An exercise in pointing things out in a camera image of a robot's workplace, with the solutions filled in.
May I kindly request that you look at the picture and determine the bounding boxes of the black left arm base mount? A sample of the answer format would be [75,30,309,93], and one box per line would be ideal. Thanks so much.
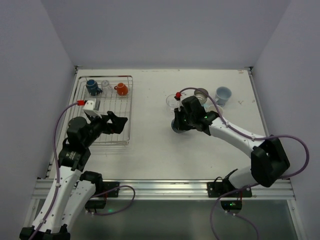
[93,181,120,199]

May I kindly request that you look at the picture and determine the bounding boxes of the dark blue mug rear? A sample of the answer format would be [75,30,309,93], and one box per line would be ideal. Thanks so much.
[86,79,103,96]

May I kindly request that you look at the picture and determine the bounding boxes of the grey ceramic mug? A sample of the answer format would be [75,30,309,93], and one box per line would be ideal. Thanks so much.
[215,86,232,107]

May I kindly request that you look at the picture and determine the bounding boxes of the black left controller box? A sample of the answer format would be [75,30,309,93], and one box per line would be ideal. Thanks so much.
[84,200,107,211]

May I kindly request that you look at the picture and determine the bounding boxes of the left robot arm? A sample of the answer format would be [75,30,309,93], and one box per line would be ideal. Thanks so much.
[19,111,128,240]

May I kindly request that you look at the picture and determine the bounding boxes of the clear plastic cup front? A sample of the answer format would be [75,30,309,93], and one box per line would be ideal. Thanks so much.
[166,94,180,112]

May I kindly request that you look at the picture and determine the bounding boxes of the clear glass cup rear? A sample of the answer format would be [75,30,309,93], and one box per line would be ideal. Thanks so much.
[101,80,113,97]

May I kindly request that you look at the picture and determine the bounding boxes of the metal wire dish rack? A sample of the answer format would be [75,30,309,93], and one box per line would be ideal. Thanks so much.
[59,75,133,148]

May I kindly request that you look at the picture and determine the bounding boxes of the dark blue mug front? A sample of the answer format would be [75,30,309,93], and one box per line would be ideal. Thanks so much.
[170,120,186,134]

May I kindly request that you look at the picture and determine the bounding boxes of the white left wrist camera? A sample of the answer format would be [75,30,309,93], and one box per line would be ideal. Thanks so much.
[82,99,102,118]

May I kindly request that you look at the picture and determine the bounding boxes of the black right controller box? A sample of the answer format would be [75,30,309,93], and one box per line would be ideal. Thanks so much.
[220,200,243,215]

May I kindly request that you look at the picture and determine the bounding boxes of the dark blue mug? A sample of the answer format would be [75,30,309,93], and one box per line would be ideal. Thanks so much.
[170,120,186,134]
[86,79,103,96]

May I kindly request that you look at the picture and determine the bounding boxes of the orange ceramic cup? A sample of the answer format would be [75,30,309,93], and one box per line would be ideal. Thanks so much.
[114,82,129,96]

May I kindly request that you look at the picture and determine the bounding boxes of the black controller box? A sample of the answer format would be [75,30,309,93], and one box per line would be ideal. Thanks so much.
[84,200,107,211]
[220,200,243,215]

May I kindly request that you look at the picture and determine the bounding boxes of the aluminium frame rail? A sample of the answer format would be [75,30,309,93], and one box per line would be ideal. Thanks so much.
[32,178,297,201]

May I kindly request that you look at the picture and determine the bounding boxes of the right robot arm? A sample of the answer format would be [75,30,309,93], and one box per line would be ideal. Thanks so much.
[171,96,290,189]

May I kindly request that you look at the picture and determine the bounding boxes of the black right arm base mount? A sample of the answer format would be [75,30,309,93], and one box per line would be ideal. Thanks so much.
[206,169,253,198]

